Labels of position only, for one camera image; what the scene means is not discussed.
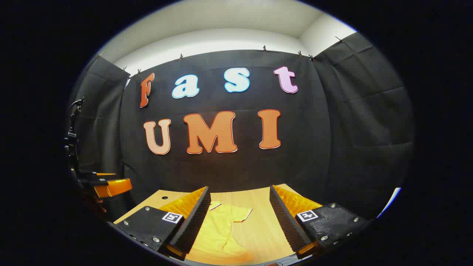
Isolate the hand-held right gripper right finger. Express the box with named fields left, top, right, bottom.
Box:
left=269, top=185, right=370, bottom=259

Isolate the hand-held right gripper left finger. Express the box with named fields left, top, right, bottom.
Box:
left=113, top=186, right=212, bottom=261

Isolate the orange T-shirt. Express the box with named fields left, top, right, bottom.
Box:
left=185, top=201, right=256, bottom=265

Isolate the row of black cloth clips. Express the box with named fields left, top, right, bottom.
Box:
left=97, top=36, right=344, bottom=74

